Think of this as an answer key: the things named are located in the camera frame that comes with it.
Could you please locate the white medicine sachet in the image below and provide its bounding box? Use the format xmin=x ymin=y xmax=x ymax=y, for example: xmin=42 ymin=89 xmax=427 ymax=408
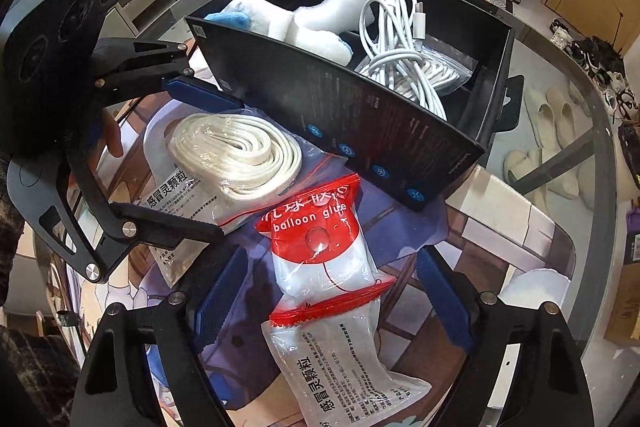
xmin=262 ymin=299 xmax=432 ymax=426
xmin=137 ymin=168 xmax=224 ymax=287

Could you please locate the bagged white strap roll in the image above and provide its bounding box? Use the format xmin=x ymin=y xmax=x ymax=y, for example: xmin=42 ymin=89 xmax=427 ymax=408
xmin=142 ymin=106 xmax=346 ymax=228

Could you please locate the white plush toy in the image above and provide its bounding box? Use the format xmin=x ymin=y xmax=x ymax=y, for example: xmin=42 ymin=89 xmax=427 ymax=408
xmin=203 ymin=0 xmax=374 ymax=66

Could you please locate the red balloon glue bag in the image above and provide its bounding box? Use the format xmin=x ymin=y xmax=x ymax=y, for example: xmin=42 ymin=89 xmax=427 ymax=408
xmin=255 ymin=173 xmax=396 ymax=326

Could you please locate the white charging cable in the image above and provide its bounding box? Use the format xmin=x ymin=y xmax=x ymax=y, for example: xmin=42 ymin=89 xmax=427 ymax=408
xmin=354 ymin=0 xmax=449 ymax=120

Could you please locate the person's left hand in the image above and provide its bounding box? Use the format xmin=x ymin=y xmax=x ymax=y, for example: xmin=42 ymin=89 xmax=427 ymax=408
xmin=102 ymin=108 xmax=124 ymax=158

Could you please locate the black storage box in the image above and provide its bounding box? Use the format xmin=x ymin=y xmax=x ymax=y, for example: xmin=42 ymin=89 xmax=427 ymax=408
xmin=186 ymin=0 xmax=514 ymax=211

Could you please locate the beige slipper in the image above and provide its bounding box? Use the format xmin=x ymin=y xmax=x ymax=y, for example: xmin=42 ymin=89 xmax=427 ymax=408
xmin=546 ymin=88 xmax=577 ymax=148
xmin=547 ymin=167 xmax=579 ymax=199

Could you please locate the white sneaker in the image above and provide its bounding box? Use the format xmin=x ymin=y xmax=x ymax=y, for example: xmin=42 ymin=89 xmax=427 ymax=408
xmin=550 ymin=26 xmax=573 ymax=51

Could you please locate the black umbrella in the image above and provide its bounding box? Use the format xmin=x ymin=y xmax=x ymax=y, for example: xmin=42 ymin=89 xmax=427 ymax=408
xmin=591 ymin=36 xmax=626 ymax=76

